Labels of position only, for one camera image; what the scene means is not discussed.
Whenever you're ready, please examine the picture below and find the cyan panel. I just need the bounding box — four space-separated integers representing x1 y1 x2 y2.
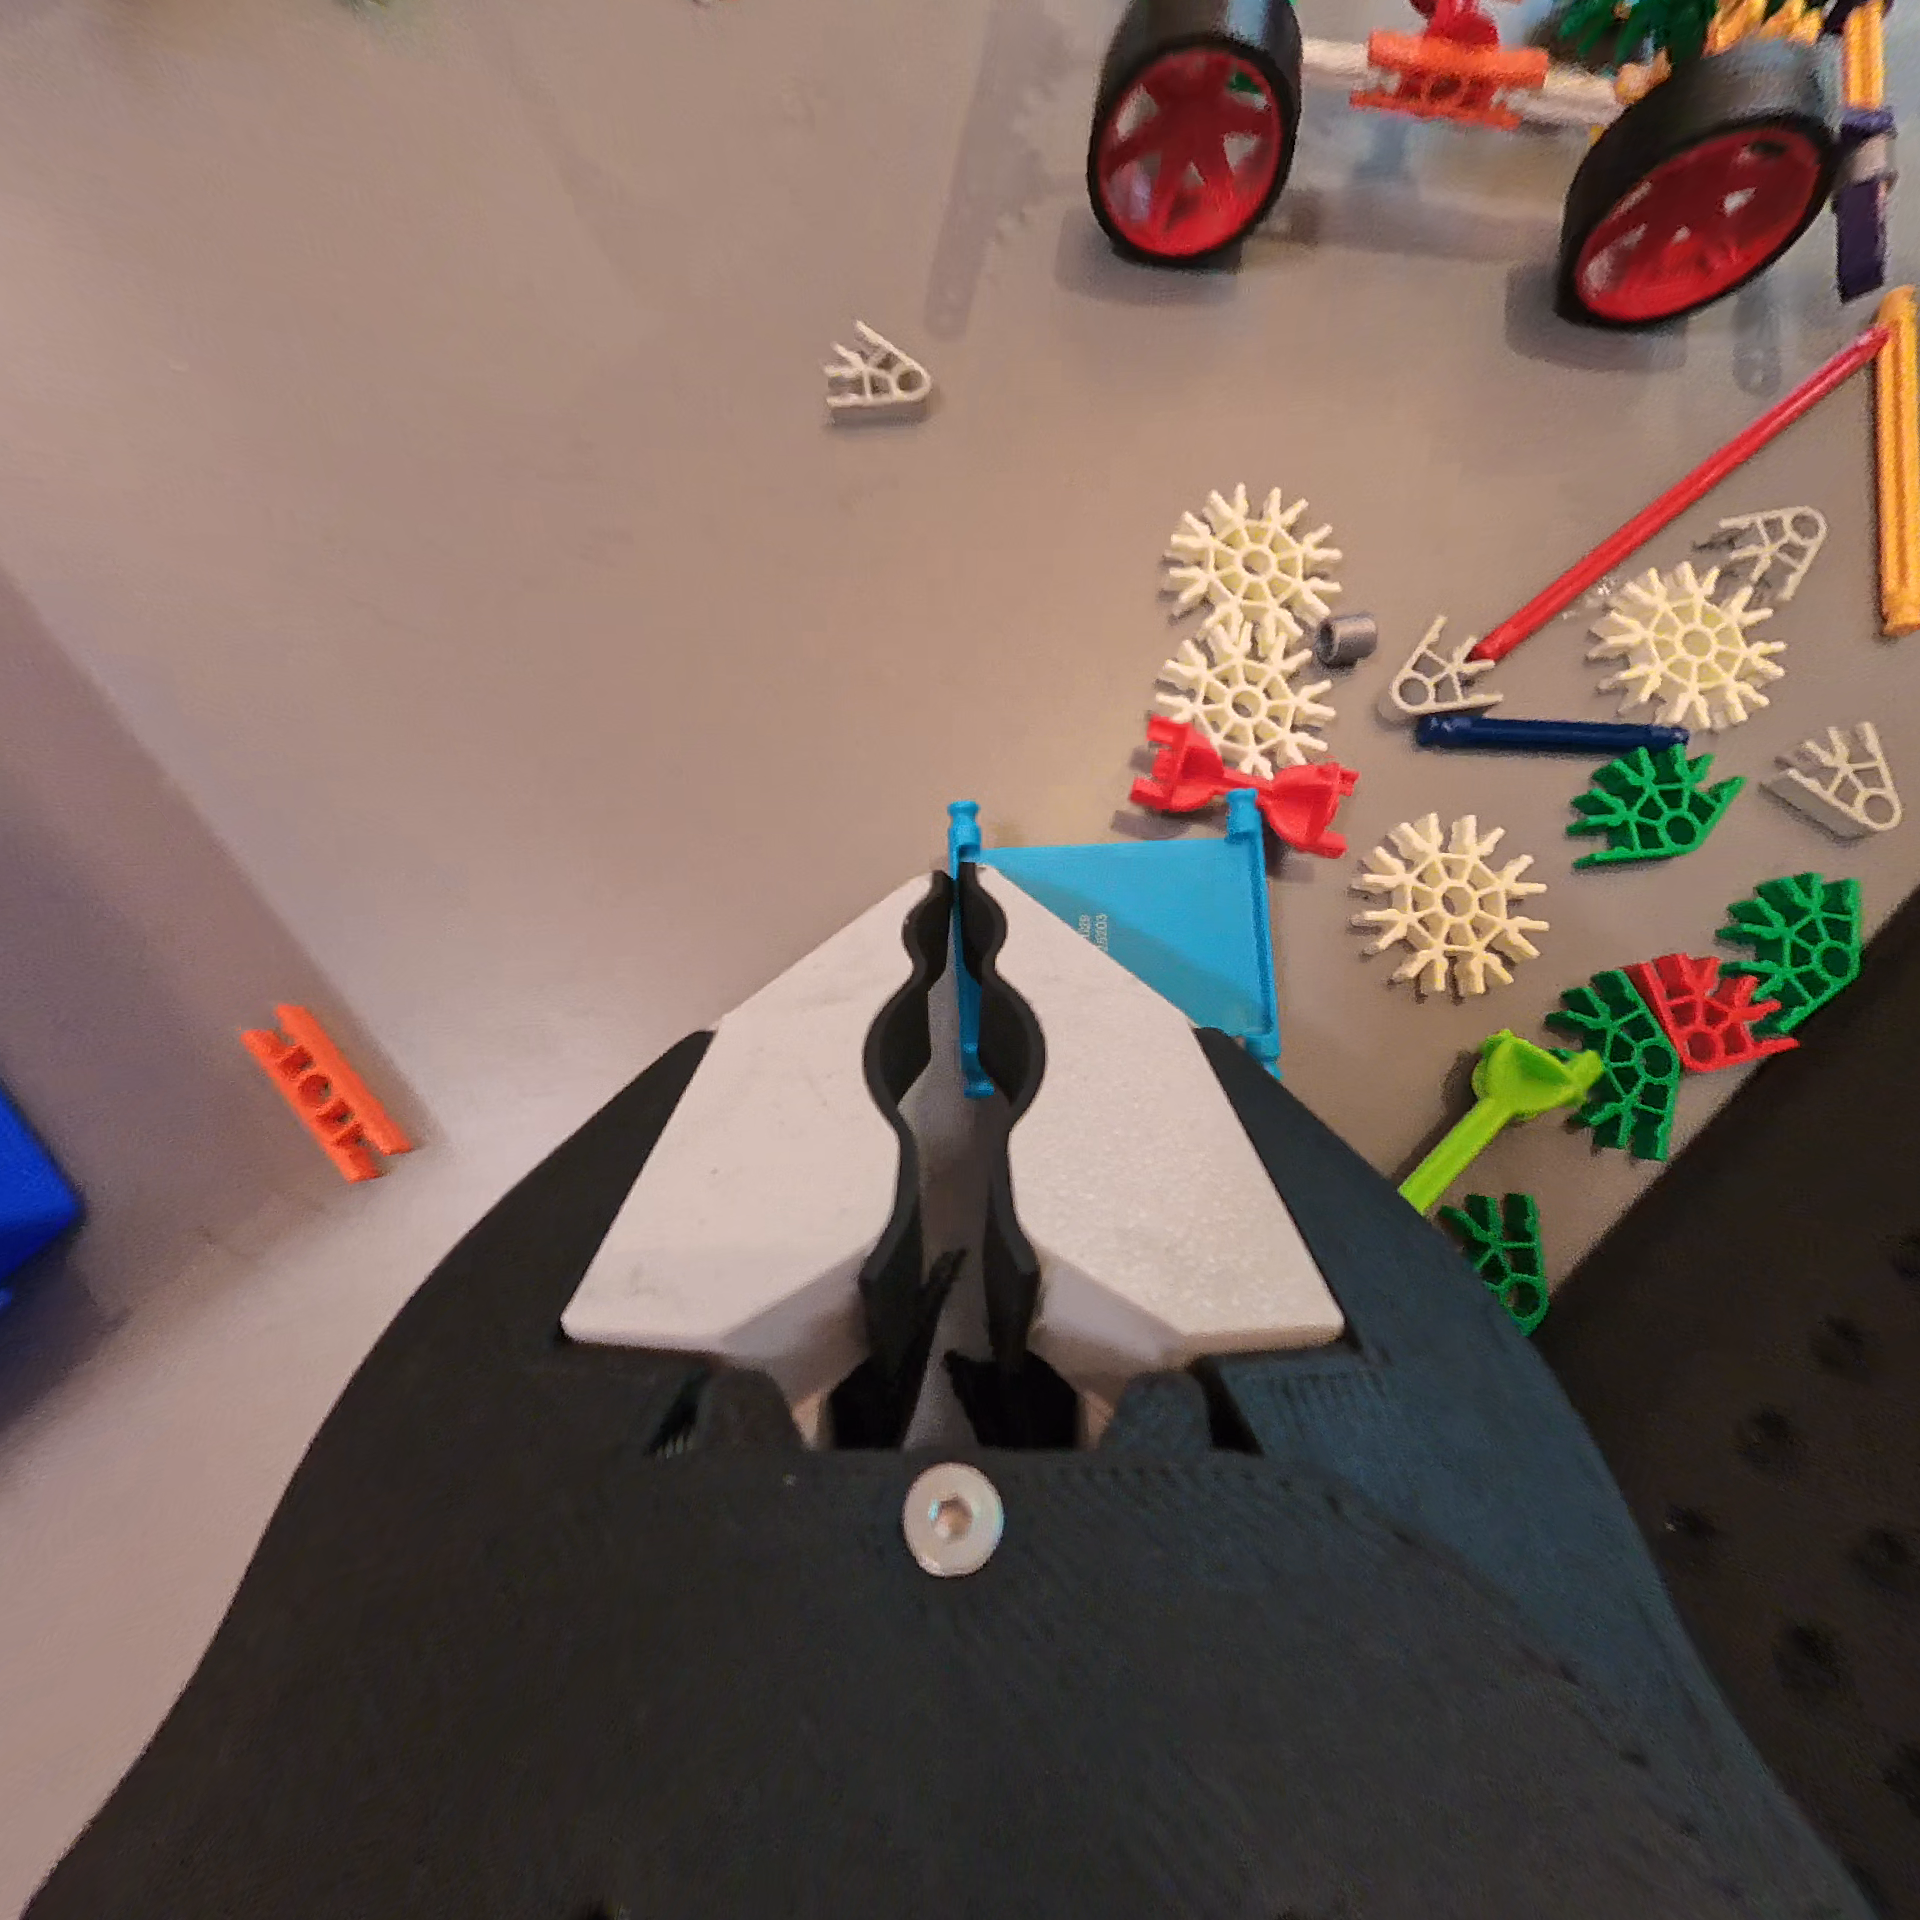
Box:
945 790 1286 1100

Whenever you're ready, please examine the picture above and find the lime green plastic piece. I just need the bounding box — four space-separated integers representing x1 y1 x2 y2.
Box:
1395 1025 1609 1217

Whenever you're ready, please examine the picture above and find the light grey wedge connector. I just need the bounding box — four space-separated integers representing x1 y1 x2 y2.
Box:
1696 506 1832 605
822 318 935 425
1378 614 1505 726
1758 720 1906 841

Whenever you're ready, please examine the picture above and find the red fan connector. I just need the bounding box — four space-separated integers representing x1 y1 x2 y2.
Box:
1626 951 1800 1073

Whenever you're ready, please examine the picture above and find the orange slotted strip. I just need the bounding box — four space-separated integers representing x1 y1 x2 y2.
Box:
241 1003 414 1182

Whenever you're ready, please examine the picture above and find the yellow rod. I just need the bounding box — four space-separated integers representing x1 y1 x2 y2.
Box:
1872 284 1920 640

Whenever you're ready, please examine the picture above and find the red and green toy model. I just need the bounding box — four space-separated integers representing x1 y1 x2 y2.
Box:
1085 0 1899 328

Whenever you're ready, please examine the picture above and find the red long rod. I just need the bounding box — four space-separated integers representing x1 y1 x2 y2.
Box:
1470 321 1894 664

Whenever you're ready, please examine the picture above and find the blue storage bin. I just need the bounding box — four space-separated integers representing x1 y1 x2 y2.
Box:
0 1079 88 1322

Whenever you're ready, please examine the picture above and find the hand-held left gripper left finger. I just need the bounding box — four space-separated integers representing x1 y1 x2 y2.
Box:
561 872 962 1453

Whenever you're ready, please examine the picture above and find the black wheel red hub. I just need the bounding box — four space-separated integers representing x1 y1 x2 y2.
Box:
1085 0 1303 272
1555 42 1845 328

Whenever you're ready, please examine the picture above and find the black perforated panel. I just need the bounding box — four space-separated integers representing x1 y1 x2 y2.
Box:
1537 885 1920 1920

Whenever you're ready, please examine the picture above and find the red double-ended connector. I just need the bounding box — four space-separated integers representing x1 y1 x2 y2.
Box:
1127 715 1361 858

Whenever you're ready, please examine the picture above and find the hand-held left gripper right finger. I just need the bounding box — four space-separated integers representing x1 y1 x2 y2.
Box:
969 878 1344 1453

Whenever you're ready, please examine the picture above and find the blue rod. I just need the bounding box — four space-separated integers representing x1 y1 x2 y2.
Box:
1415 714 1691 756

